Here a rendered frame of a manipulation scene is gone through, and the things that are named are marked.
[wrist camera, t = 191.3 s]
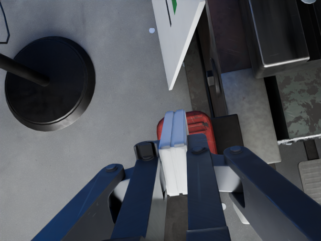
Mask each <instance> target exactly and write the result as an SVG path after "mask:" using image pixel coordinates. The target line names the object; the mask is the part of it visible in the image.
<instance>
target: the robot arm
mask: <svg viewBox="0 0 321 241"><path fill-rule="evenodd" d="M134 151H135V156H136V163H135V166H134V167H131V168H128V169H124V167H123V165H122V164H109V165H107V166H106V167H104V168H102V169H101V170H100V171H99V172H98V173H97V174H96V175H95V176H94V177H93V178H92V179H91V180H90V181H89V182H88V183H87V184H86V185H85V186H84V187H83V188H82V189H81V190H80V191H79V192H78V193H77V194H76V195H75V196H74V197H73V198H72V199H71V200H70V201H69V202H68V203H67V204H66V205H65V206H64V207H63V208H62V209H61V210H60V211H59V212H58V213H57V214H56V215H55V216H54V217H53V218H52V219H51V220H50V221H49V222H48V223H47V224H46V226H45V227H44V228H43V229H42V230H41V231H40V232H39V233H38V234H37V235H36V236H35V237H34V238H33V239H32V240H31V241H164V232H165V220H166V207H167V194H168V195H170V196H176V195H179V193H183V195H184V194H187V199H188V230H187V231H186V241H231V237H230V233H229V229H228V226H227V225H226V221H225V215H224V211H223V206H222V202H221V198H220V193H219V191H223V192H228V193H229V197H230V198H231V200H232V201H233V202H234V204H235V205H236V206H237V208H238V209H239V210H240V212H241V213H242V214H243V216H244V217H245V218H246V220H247V221H248V222H249V224H250V225H251V226H252V228H253V229H254V230H255V232H256V233H257V234H258V236H259V237H260V238H261V240H262V241H321V205H320V204H318V203H317V202H316V201H315V200H313V199H312V198H311V197H309V196H308V195H307V194H305V193H304V192H303V191H302V190H300V189H299V188H298V187H297V186H295V185H294V184H293V183H291V182H290V181H289V180H288V179H286V178H285V177H284V176H283V175H281V174H280V173H279V172H278V171H276V170H275V169H274V168H272V167H271V166H270V165H269V164H267V163H266V162H265V161H263V160H262V159H261V158H260V157H258V156H257V155H256V154H254V153H253V152H252V151H251V150H249V149H248V148H246V147H243V146H240V145H238V146H237V145H236V146H232V147H229V148H226V149H225V150H224V152H223V153H224V155H219V154H213V153H211V152H210V149H209V146H208V142H207V138H206V135H205V134H203V133H198V134H191V135H189V131H188V125H187V119H186V113H185V110H183V109H181V110H176V112H174V111H167V112H166V114H165V117H164V122H163V128H162V132H161V138H160V140H155V141H143V142H139V143H137V144H136V145H134ZM166 189H167V193H166Z"/></svg>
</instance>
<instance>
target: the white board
mask: <svg viewBox="0 0 321 241"><path fill-rule="evenodd" d="M152 5H153V10H154V15H155V20H156V25H157V30H158V35H159V41H160V47H161V52H162V57H163V62H164V67H165V73H166V78H167V82H168V88H169V90H172V88H173V85H174V83H175V80H176V78H177V75H178V73H179V70H180V68H181V65H182V62H183V60H184V57H185V55H186V52H187V49H188V47H189V44H190V42H191V39H192V36H193V33H194V31H195V28H196V26H197V23H198V21H199V18H200V16H201V13H202V11H203V8H204V5H205V0H152Z"/></svg>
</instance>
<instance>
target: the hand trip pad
mask: <svg viewBox="0 0 321 241"><path fill-rule="evenodd" d="M186 119H187V125H188V131H189V135H191V134H198V133H203V134H205V135H206V138H207V142H208V146H209V149H210V152H211V153H213V154H217V149H216V144H215V138H214V131H213V126H212V122H211V120H210V117H209V116H208V115H207V114H206V113H204V112H202V111H189V112H186ZM163 122H164V117H163V118H162V119H161V120H160V121H159V123H158V125H157V138H158V140H160V139H161V132H162V128H163Z"/></svg>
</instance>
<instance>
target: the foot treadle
mask: <svg viewBox="0 0 321 241"><path fill-rule="evenodd" d="M303 143H304V147H305V151H306V155H307V159H308V160H307V161H303V162H299V163H298V170H299V174H300V179H301V184H302V188H303V192H304V193H305V194H307V195H308V196H309V197H311V198H312V199H313V200H315V201H316V202H317V203H320V202H321V159H319V155H318V151H317V147H316V144H315V140H308V141H303Z"/></svg>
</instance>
